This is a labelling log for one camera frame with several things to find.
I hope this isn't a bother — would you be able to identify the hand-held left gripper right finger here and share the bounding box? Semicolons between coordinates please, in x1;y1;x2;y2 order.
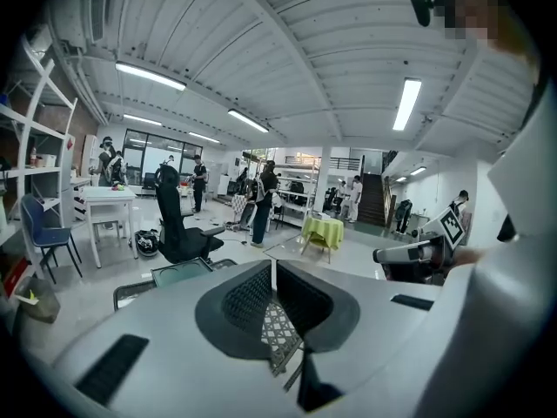
277;260;445;418

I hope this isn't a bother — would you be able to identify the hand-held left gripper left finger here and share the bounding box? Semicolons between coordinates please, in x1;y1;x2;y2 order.
52;259;305;418

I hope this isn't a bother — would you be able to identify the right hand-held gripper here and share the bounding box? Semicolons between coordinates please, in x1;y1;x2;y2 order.
372;206;470;286

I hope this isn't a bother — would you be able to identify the person's right forearm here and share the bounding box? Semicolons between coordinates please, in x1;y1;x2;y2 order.
452;246;485;266

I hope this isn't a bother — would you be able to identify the dark wooden staircase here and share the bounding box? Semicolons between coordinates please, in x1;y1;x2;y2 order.
356;172;389;228

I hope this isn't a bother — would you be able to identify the table with yellow-green cloth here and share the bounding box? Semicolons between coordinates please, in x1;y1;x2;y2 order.
300;214;346;264

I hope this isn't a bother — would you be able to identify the black white patterned backpack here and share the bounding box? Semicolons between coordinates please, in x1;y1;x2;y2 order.
132;228;160;259

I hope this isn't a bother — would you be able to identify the black office chair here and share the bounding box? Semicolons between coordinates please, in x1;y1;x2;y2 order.
154;165;226;265

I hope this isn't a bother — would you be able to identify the long white metal rack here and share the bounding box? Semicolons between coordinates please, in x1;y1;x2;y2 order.
276;165;322;230

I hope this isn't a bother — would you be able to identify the brown fabric waste bin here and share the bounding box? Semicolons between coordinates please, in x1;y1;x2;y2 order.
14;275;61;324

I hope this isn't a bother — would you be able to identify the table with checkered cloth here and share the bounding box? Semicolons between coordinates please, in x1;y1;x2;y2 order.
230;192;258;226

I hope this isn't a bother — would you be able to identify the white rectangular table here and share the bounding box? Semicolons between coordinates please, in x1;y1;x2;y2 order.
80;185;139;269

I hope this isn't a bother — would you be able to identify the blue chair with black legs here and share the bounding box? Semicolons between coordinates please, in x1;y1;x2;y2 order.
20;193;84;285

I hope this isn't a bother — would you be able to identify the white drawer cabinet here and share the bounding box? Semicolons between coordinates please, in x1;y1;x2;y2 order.
71;176;92;221

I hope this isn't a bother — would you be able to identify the white shelf unit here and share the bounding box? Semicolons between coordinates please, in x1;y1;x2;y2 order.
0;32;79;287

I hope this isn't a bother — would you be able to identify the person's head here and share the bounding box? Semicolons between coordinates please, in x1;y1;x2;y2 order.
433;0;543;67

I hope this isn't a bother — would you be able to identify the white ceiling air conditioner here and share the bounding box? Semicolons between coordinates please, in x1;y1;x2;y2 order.
51;0;112;56

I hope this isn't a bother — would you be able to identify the black framed glass wall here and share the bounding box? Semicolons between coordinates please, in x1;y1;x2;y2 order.
123;128;204;186

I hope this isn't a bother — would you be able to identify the black head-worn camera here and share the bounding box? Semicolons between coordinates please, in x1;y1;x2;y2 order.
407;0;437;29

